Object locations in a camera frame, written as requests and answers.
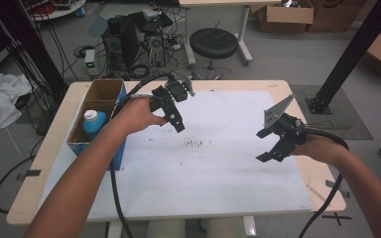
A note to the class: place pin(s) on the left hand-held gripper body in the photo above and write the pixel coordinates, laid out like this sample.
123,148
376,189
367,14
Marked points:
175,89

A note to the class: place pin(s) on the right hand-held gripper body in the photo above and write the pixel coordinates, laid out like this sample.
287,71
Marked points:
289,130

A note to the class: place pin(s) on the blue cardboard box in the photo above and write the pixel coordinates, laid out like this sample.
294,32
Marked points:
104,90

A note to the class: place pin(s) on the blue plastic bottle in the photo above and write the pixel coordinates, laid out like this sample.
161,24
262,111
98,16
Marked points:
94,127

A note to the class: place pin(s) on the person's right hand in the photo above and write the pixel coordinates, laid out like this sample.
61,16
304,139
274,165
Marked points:
320,150

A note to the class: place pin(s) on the person's left hand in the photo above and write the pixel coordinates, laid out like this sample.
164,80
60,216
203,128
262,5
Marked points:
135,115

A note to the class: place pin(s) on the grey computer tower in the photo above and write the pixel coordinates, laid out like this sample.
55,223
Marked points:
155,48

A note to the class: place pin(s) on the dark floor mat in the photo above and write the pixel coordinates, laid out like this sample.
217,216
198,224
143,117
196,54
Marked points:
347,129

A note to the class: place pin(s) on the thin wooden strip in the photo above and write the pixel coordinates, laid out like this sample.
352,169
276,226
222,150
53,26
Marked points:
317,195

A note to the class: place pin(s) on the black round stool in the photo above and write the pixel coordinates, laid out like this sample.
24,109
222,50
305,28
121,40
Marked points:
214,43

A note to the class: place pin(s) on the grey tape piece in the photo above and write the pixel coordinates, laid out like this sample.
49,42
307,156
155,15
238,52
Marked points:
335,185

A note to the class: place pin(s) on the black computer tower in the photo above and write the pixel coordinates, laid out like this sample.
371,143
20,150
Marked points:
120,43

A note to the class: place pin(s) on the white paper sheet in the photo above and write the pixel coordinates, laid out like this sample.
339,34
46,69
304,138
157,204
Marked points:
211,185

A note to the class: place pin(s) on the white table leg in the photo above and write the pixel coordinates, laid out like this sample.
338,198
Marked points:
249,228
113,231

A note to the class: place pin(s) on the white-legged background table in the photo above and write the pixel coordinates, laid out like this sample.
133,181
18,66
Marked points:
244,33

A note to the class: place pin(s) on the white power supply unit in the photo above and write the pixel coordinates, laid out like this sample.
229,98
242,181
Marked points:
90,61

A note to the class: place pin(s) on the black metal stand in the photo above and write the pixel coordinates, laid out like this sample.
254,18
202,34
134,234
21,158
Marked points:
33,46
354,49

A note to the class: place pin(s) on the open cardboard box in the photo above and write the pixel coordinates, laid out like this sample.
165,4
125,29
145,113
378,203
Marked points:
287,18

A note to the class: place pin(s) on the large closed cardboard box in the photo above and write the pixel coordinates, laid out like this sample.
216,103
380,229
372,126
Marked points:
337,16

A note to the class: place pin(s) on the round white table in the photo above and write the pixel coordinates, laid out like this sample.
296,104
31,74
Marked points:
63,11

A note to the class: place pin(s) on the grey tape strip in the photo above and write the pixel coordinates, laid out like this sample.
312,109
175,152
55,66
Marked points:
29,174

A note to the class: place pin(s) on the white cloth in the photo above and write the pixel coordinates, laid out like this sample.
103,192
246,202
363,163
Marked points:
0,99

